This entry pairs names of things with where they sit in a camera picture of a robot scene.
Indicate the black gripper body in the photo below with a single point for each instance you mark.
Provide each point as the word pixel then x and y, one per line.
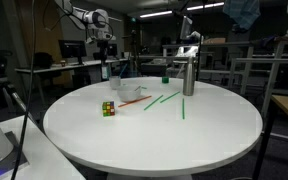
pixel 104 51

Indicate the stainless steel bottle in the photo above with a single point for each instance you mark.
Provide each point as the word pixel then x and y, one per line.
pixel 189 78

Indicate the black monitor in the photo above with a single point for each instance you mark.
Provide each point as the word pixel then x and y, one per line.
pixel 72 50

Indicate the long office desk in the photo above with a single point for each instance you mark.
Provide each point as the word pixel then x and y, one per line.
pixel 67 66

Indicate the white bowl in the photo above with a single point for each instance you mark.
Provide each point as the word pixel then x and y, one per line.
pixel 128 95

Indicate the green straw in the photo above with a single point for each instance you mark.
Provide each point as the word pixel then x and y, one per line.
pixel 144 88
pixel 170 97
pixel 153 102
pixel 183 108

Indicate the Rubik's cube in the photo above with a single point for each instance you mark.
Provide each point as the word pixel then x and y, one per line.
pixel 108 109

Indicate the orange straw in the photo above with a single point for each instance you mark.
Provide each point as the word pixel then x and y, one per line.
pixel 134 101

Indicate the long ceiling light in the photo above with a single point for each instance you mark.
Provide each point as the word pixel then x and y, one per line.
pixel 155 14
pixel 205 5

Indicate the small green cube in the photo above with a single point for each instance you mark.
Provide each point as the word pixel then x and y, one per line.
pixel 165 80

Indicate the blue cloth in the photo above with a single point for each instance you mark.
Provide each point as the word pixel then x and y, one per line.
pixel 242 13

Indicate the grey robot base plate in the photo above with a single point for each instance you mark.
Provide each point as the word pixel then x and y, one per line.
pixel 7 156

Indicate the metal frame shelf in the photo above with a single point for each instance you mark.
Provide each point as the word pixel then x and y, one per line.
pixel 284 60

